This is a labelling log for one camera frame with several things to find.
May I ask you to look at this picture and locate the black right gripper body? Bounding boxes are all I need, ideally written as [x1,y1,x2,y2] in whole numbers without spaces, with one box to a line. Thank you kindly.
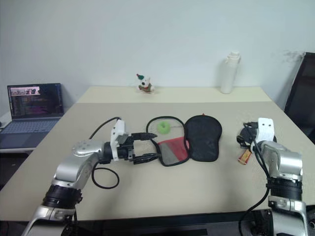
[247,121,259,138]

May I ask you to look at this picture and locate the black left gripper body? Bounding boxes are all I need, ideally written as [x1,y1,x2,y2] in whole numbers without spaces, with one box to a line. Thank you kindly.
[119,134,136,165]

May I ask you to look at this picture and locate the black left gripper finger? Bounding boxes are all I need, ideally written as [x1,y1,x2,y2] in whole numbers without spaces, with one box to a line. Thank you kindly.
[134,153,161,165]
[132,132,158,142]

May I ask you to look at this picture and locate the black and red paddle case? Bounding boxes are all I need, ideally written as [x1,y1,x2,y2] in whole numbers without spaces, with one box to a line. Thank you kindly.
[146,113,223,168]

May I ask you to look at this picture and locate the white plush dog toy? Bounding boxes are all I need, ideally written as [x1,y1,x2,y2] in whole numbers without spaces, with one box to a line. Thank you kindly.
[136,73,156,95]

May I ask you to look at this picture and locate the white water bottle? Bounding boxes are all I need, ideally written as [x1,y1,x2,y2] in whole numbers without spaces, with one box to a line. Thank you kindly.
[220,50,241,94]

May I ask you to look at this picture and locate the black office chair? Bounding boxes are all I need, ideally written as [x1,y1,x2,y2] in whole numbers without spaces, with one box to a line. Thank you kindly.
[283,52,315,145]

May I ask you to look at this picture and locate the open grey laptop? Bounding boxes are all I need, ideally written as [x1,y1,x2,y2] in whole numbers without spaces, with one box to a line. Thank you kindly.
[0,83,65,149]

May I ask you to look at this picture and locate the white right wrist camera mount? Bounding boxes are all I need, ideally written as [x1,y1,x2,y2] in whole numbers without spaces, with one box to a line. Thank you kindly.
[254,117,275,148]

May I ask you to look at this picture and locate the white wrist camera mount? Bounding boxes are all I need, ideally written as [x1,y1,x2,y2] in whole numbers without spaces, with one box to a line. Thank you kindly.
[110,118,130,162]
[254,117,275,148]

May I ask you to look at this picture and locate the green foam ring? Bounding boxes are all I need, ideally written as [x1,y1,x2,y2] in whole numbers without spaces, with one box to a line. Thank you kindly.
[157,120,171,136]

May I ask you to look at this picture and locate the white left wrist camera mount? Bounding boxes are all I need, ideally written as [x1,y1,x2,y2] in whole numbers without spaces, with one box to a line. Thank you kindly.
[110,118,130,162]

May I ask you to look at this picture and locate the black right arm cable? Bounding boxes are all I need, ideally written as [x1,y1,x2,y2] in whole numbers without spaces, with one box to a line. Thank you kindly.
[238,141,271,236]

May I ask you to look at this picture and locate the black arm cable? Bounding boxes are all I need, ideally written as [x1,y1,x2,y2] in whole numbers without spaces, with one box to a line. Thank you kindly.
[88,117,123,190]
[238,141,271,236]

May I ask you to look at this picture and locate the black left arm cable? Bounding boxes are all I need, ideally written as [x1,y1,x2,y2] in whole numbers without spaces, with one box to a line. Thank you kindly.
[88,117,123,190]

